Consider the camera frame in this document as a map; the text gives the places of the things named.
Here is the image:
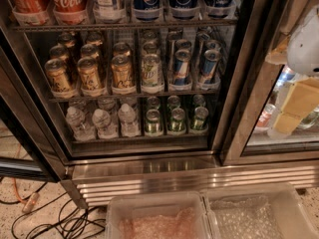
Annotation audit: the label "front right gold can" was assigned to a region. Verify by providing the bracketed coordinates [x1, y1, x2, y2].
[111, 55, 137, 95]

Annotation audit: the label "front left gold can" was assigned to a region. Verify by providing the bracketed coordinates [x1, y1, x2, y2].
[45, 58, 78, 99]

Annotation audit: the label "left Pepsi bottle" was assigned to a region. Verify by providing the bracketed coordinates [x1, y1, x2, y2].
[134, 0, 160, 21]

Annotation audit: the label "stainless steel fridge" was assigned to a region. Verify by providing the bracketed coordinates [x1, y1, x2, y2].
[0, 0, 319, 208]

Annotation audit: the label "right water bottle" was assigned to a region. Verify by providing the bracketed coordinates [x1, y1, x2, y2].
[118, 104, 140, 137]

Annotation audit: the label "left clear plastic bin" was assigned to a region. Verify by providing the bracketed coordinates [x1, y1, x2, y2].
[105, 191, 212, 239]

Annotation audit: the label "right green can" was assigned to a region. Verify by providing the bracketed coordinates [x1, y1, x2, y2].
[190, 107, 209, 132]

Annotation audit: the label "orange extension cord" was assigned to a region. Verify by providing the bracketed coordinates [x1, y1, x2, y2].
[0, 126, 41, 214]

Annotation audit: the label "left Red Bull can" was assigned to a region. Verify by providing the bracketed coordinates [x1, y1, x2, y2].
[168, 49, 191, 91]

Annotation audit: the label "red bull can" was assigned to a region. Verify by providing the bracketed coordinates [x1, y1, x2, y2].
[196, 49, 221, 90]
[168, 49, 191, 91]

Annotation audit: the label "middle water bottle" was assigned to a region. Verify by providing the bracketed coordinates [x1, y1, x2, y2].
[92, 109, 119, 139]

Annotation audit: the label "green white Mist can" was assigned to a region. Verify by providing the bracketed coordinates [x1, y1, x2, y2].
[141, 54, 164, 94]

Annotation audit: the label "water bottle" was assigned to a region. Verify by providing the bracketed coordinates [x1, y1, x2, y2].
[118, 104, 140, 137]
[66, 107, 96, 141]
[92, 109, 119, 139]

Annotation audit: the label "clear plastic bin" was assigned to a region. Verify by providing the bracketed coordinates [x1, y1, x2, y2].
[105, 191, 212, 239]
[202, 183, 319, 239]

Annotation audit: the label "middle green can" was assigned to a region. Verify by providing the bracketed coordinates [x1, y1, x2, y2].
[168, 108, 186, 135]

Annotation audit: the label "gold can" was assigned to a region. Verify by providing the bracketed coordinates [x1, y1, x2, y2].
[111, 55, 137, 95]
[45, 58, 78, 99]
[77, 56, 107, 97]

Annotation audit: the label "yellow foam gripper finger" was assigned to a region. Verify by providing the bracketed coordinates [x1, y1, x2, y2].
[265, 37, 290, 65]
[267, 78, 319, 139]

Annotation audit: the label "red can behind glass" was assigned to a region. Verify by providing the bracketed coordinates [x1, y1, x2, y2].
[255, 104, 275, 131]

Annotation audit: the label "front middle gold can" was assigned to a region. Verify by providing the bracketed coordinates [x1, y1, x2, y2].
[77, 56, 107, 97]

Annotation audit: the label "left green can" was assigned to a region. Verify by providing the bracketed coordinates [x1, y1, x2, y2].
[145, 109, 162, 136]

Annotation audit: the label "right red Coca-Cola bottle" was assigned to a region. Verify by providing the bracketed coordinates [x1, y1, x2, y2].
[53, 0, 87, 25]

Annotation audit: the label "black floor cables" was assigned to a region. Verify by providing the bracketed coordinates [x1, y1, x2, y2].
[0, 176, 108, 239]

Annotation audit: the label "open glass fridge door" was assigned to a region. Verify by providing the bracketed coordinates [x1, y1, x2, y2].
[0, 48, 66, 182]

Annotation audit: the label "left red Coca-Cola bottle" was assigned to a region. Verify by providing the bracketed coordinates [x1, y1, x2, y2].
[13, 0, 51, 26]

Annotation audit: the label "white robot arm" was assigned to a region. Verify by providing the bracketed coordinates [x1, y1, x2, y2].
[265, 5, 319, 139]

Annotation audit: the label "right Red Bull can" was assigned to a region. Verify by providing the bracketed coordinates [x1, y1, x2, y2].
[196, 49, 221, 90]

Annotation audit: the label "right clear plastic bin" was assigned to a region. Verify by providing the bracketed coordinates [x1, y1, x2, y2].
[202, 183, 319, 239]

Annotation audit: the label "left water bottle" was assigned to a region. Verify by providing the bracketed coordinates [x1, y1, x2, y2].
[66, 107, 96, 141]

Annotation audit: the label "red coca-cola bottle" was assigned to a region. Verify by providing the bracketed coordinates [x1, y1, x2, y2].
[53, 0, 87, 25]
[13, 0, 51, 26]

